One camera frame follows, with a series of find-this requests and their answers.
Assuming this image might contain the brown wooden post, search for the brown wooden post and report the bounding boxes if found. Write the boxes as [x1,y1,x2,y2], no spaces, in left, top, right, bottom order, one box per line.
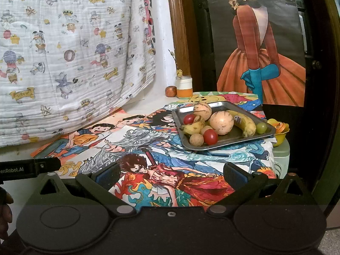
[165,0,192,78]

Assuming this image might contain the white and orange jar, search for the white and orange jar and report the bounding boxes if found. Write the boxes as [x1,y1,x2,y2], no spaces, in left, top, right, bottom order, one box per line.
[175,76,193,98]

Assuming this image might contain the pale green plastic stool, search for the pale green plastic stool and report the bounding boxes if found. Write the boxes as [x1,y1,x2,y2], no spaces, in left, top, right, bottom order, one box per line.
[271,138,291,178]

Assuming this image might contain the yellow plastic bowl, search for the yellow plastic bowl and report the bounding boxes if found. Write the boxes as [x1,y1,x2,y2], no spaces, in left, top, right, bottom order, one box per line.
[267,118,290,148]

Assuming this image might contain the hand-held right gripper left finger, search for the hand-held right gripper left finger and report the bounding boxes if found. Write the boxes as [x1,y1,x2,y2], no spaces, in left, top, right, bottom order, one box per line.
[37,162,137,217]

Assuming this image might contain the spotted yellow banana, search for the spotted yellow banana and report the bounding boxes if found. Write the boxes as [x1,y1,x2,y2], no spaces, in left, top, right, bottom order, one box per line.
[178,117,205,135]

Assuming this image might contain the metal tray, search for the metal tray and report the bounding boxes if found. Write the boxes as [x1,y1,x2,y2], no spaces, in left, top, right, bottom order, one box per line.
[172,101,277,151]

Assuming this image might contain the cartoon printed tablecloth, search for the cartoon printed tablecloth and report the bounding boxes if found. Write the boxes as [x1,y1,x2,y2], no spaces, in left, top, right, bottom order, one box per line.
[30,93,278,208]

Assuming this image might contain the yellow bear drawing sheet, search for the yellow bear drawing sheet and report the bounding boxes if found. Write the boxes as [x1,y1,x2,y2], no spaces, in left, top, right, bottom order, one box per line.
[177,92,262,112]

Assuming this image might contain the white cartoon printed blanket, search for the white cartoon printed blanket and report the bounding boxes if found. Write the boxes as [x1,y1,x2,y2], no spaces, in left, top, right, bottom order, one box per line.
[0,0,157,146]

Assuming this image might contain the dried yellow flowers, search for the dried yellow flowers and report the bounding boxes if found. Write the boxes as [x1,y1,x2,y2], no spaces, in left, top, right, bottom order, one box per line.
[169,49,184,79]

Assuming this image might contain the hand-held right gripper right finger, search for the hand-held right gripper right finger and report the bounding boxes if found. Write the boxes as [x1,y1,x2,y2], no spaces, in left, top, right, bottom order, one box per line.
[207,162,306,217]

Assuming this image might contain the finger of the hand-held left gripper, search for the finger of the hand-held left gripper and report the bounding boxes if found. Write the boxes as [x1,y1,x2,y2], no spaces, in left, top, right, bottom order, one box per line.
[33,157,61,171]

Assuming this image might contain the striped pepino melon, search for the striped pepino melon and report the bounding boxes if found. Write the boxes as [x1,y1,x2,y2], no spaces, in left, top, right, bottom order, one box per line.
[193,102,212,120]

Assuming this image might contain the pale pepino melon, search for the pale pepino melon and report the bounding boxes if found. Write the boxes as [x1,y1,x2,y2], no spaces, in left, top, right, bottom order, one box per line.
[209,111,235,135]

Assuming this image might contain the person's left hand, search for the person's left hand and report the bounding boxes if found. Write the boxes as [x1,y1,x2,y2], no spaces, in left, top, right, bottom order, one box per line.
[0,186,15,241]

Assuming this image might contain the wall poster orange dress figure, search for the wall poster orange dress figure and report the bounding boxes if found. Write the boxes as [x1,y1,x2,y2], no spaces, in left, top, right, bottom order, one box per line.
[203,0,306,107]

